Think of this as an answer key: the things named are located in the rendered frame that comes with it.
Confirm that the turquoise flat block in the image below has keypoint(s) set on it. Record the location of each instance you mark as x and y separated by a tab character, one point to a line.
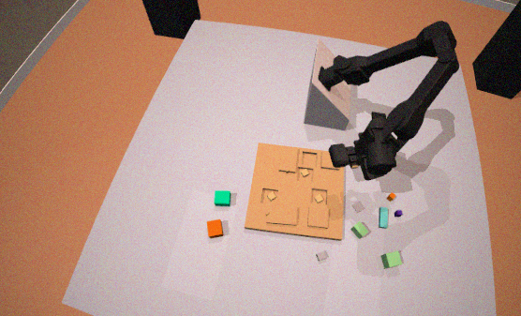
383	217

